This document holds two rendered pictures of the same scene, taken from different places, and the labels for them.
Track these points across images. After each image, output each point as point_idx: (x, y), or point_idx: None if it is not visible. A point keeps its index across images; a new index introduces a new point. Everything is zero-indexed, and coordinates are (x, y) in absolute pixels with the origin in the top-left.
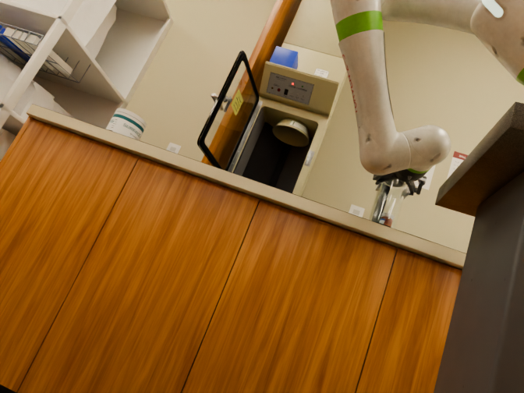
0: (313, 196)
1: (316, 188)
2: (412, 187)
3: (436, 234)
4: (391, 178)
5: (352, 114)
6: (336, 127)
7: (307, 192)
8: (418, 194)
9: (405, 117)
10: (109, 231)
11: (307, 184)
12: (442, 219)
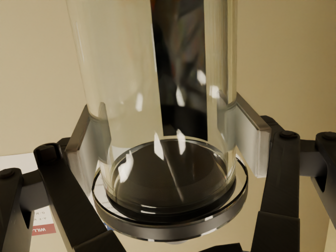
0: (256, 50)
1: (256, 69)
2: (55, 212)
3: (6, 83)
4: (299, 240)
5: (237, 218)
6: (255, 188)
7: (270, 52)
8: (2, 171)
9: (153, 248)
10: None
11: (274, 69)
12: (11, 116)
